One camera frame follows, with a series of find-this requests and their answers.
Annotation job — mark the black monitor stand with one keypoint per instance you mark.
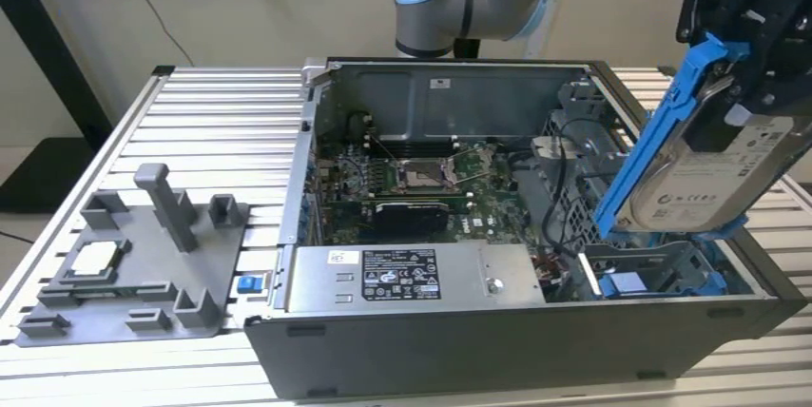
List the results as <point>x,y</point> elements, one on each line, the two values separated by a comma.
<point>37,179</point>

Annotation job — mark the black RAM slot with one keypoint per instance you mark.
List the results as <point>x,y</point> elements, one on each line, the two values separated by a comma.
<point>414,144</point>

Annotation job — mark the open grey PC case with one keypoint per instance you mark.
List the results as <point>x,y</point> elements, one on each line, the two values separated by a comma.
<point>444,354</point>

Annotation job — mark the grey disk bay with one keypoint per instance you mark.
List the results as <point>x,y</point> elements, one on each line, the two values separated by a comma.
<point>660,259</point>

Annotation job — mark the silver power supply unit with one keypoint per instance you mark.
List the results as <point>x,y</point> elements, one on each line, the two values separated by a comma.
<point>317,278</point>

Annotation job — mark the black graphics card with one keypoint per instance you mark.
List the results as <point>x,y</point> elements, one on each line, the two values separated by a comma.
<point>409,221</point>

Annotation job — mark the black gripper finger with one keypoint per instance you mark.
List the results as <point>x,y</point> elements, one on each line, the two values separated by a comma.
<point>713,138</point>

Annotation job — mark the blue plastic carrier tab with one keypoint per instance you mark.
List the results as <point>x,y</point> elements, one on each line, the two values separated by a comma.
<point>706,283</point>

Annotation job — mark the grey metal drive cage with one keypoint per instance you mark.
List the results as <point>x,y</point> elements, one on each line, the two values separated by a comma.
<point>584,174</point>

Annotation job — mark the silver CPU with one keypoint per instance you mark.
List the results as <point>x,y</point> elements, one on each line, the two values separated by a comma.
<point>94,258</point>

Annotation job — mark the blue carrier in bay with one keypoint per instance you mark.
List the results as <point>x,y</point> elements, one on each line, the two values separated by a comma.
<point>624,283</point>

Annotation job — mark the CPU socket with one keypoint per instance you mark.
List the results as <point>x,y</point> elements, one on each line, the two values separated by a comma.
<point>421,174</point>

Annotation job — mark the black table corner cap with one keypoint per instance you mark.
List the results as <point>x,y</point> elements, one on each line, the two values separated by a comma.
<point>164,70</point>
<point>665,71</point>

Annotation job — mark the hard disk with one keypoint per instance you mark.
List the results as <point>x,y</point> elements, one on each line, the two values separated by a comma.
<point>690,188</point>

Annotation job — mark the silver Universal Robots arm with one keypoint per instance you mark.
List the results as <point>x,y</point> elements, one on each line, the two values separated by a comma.
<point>437,17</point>

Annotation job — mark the thin metal locking lever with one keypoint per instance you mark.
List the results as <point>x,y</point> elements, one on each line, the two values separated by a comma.
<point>386,149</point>

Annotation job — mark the blue case latch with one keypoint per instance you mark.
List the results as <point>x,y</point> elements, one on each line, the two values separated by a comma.
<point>246,284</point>

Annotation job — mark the green motherboard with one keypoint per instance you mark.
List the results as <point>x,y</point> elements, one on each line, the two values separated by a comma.
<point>494,198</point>

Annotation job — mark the grey plastic parts rack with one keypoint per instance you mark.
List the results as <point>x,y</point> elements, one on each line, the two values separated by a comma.
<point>158,274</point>

